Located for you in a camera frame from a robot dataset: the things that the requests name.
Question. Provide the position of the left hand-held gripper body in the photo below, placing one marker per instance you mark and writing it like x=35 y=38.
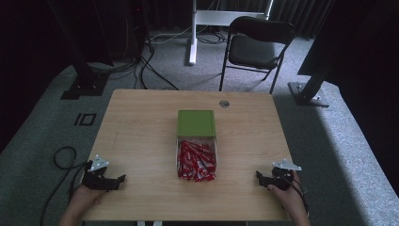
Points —
x=95 y=179

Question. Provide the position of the black folding chair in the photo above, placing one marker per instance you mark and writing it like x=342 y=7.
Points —
x=255 y=47

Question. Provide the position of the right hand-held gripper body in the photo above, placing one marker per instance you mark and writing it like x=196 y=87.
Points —
x=283 y=176

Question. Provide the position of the person's left hand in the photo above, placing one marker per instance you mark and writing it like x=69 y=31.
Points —
x=85 y=197

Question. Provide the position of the pile of red packets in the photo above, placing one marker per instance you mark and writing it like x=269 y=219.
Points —
x=196 y=161

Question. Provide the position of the grey round table grommet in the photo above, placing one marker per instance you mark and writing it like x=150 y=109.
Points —
x=224 y=103

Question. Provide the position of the green box sleeve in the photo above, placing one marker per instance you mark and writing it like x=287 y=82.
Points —
x=196 y=123

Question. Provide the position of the white desk frame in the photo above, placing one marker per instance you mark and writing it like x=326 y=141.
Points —
x=194 y=31

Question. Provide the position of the clear plastic box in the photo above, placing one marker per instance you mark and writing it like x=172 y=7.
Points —
x=177 y=153

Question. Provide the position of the person's right hand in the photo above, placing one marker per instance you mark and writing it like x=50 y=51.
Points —
x=288 y=197

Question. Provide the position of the black metal stand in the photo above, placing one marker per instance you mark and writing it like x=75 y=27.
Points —
x=83 y=75
x=310 y=88

